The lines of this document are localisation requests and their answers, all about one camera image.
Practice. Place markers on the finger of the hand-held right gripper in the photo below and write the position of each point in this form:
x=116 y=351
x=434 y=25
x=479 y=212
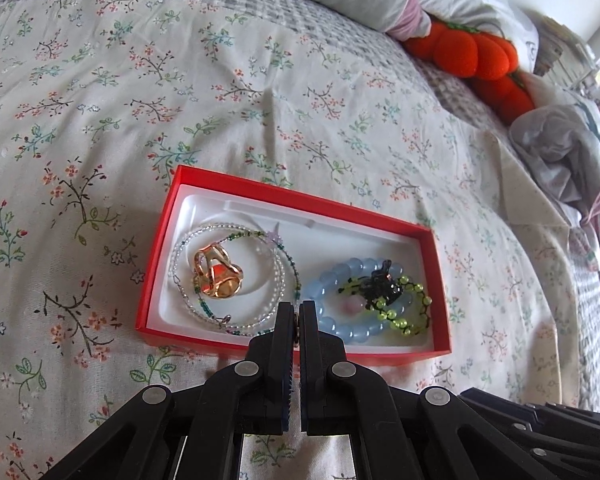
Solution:
x=580 y=455
x=530 y=412

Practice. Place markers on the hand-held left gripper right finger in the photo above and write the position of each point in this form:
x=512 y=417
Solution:
x=310 y=330

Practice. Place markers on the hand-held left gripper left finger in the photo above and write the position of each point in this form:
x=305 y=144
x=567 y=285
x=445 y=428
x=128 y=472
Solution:
x=282 y=330

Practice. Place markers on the black claw hair clip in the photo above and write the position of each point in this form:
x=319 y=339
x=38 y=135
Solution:
x=375 y=287

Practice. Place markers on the red cardboard box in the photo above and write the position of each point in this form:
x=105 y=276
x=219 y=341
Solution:
x=260 y=216

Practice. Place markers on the crumpled grey clothes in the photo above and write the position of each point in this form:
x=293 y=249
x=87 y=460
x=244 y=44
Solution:
x=555 y=150

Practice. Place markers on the floral bed sheet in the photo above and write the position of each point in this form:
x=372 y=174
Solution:
x=130 y=110

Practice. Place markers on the orange pumpkin plush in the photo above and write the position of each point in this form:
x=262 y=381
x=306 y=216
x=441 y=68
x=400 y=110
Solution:
x=460 y=47

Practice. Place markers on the pink striped pillow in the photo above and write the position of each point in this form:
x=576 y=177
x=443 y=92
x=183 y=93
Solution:
x=410 y=20

